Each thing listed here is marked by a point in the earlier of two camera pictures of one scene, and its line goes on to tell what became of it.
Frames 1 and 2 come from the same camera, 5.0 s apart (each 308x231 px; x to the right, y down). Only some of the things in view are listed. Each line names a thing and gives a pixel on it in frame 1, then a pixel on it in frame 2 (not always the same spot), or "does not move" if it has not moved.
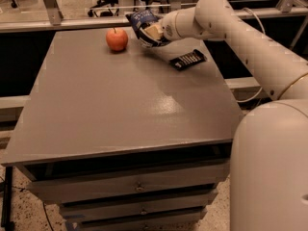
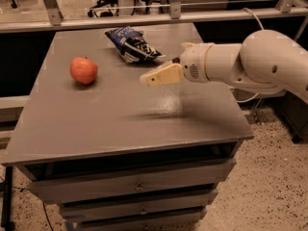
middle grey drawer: (167, 203) does not move
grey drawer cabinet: (128, 138) does not move
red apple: (116, 39) → (84, 70)
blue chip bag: (141, 19) → (133, 45)
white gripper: (167, 28) → (193, 63)
